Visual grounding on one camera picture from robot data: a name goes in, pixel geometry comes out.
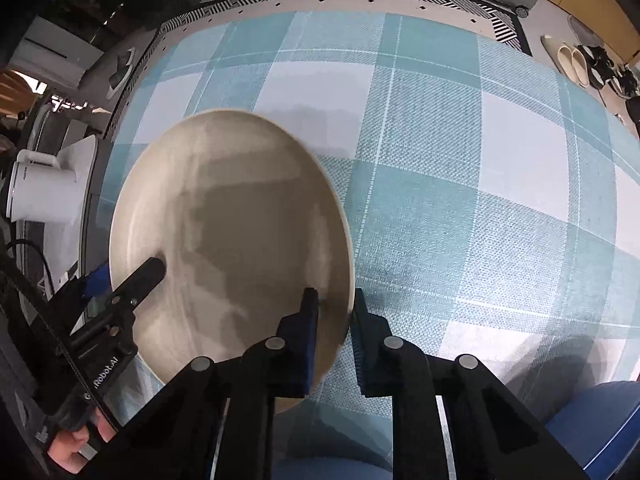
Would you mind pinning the cream slipper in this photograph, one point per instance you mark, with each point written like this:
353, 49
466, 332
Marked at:
566, 60
582, 67

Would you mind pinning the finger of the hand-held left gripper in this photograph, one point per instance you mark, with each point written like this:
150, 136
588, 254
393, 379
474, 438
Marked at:
147, 275
97, 282

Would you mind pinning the grey side cabinet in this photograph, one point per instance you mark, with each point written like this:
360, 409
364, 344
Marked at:
92, 175

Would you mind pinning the white electric kettle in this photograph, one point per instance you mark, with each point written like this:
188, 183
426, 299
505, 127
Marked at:
45, 195

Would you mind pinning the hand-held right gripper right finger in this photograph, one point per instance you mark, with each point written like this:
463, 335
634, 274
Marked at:
361, 350

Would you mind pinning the grey floor mat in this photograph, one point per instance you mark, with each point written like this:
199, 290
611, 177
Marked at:
582, 30

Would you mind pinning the scattered group of shoes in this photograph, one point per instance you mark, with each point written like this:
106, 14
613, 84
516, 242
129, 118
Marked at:
612, 72

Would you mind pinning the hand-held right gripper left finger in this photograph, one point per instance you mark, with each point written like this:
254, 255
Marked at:
300, 345

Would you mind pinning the person's left hand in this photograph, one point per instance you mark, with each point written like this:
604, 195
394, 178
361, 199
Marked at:
75, 447

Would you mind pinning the cream plate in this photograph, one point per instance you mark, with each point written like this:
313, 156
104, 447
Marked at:
225, 210

